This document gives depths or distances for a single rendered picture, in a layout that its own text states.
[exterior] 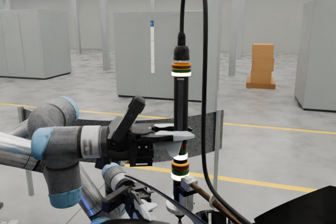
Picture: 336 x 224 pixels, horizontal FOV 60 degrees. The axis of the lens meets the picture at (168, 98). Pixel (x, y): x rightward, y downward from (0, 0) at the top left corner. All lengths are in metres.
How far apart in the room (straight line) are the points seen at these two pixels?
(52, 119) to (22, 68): 9.95
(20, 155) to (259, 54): 8.04
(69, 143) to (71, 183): 0.10
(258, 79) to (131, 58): 3.71
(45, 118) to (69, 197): 0.34
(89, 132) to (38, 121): 0.36
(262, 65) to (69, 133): 8.09
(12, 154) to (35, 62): 9.77
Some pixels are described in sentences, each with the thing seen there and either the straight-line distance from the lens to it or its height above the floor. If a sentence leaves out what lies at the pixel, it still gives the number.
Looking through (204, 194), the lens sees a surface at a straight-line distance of 0.66.
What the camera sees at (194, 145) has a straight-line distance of 2.73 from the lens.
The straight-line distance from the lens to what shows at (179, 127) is 0.67.
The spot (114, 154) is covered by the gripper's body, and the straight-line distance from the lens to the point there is 0.70.
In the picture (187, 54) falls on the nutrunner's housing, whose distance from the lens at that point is 0.64.
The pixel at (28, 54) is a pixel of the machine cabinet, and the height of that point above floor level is 0.83.
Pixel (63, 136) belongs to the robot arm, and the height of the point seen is 1.49.
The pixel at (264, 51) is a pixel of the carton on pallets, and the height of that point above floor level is 1.04.
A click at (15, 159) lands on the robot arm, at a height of 1.41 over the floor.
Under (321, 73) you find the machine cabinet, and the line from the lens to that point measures 6.64.
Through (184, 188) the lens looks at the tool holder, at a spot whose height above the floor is 1.36.
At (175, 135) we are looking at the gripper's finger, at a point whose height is 1.49.
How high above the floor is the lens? 1.73
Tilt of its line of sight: 14 degrees down
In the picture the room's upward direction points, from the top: straight up
